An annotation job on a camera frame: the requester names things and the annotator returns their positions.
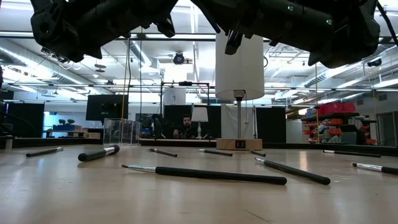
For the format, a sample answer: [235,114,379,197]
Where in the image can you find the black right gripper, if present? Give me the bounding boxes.
[190,0,280,56]

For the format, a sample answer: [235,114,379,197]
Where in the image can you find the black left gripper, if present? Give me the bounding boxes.
[93,0,180,47]

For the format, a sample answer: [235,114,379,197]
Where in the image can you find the white shade wooden base lamp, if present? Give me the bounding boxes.
[215,30,265,151]

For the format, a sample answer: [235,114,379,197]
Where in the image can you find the white hanging cloth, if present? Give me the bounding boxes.
[221,104,257,139]

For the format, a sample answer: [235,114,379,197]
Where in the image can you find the person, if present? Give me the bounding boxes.
[172,114,200,139]

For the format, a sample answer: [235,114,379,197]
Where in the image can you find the black background monitor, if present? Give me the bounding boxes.
[85,94,129,122]

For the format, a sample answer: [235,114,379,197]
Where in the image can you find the black partition panel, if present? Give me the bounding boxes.
[256,106,287,144]
[6,102,45,138]

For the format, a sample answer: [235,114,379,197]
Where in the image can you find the clear acrylic container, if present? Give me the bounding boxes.
[102,118,142,147]

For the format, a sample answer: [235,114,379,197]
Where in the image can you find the red storage bins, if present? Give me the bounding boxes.
[317,102,356,116]

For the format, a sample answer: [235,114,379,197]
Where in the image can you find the blue box with plants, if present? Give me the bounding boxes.
[52,118,77,131]

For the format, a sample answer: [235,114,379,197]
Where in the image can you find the dark storage shelf rack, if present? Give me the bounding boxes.
[300,111,379,146]

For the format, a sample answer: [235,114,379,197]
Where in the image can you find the black metal frame stand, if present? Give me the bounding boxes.
[160,81,211,139]

